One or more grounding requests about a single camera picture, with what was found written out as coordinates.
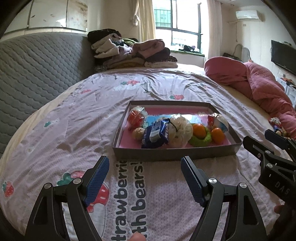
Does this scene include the orange tangerine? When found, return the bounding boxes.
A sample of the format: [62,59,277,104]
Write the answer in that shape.
[211,128,225,145]
[192,123,207,140]

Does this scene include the white blue snack ball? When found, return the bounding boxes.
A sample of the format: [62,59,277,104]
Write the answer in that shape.
[207,113,229,133]

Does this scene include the green fuzzy ring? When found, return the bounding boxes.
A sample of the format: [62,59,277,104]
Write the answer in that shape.
[189,124,212,148]

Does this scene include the beige mesh drawstring pouch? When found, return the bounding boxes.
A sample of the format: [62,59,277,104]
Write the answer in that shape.
[168,114,193,148]

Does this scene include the blue biscuit packet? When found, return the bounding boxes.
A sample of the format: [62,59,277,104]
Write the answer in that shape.
[142,118,170,149]

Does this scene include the brown walnut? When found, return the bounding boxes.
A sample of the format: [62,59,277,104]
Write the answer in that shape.
[132,127,145,141]

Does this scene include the red snack ball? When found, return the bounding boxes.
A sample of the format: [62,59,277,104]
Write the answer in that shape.
[127,106,148,130]

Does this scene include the person's hand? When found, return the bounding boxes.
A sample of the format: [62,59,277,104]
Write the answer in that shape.
[274,203,292,214]

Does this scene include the small colourful toy figures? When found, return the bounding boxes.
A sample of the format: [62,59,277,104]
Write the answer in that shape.
[269,117,287,137]

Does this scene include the white storage cabinet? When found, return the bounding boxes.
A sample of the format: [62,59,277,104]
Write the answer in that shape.
[276,77,296,106]

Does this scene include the pink quilted blanket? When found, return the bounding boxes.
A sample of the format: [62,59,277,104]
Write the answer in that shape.
[204,57,295,139]

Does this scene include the shallow grey cardboard box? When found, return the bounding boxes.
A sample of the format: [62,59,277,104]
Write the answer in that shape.
[112,100,242,161]

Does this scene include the clothes on window sill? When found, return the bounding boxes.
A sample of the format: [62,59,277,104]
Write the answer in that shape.
[179,45,201,54]

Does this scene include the white air conditioner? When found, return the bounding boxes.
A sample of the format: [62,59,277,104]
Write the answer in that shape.
[235,10,262,21]

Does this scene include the white right curtain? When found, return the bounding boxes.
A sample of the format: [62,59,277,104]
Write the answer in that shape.
[207,0,223,59]

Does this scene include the dark framed window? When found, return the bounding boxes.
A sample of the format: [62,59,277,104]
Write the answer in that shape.
[152,0,207,51]

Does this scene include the grey quilted headboard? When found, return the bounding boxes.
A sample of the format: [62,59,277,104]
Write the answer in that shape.
[1,32,94,153]

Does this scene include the beige left curtain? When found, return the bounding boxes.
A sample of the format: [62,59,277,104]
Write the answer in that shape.
[130,0,156,42]

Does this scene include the pile of folded clothes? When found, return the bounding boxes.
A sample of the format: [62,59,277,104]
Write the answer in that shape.
[87,29,178,73]

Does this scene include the black wall television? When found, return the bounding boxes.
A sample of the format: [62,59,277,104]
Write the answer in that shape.
[271,40,296,75]

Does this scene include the blossom tree wall mural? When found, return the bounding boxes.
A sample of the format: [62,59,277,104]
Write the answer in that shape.
[5,0,88,33]

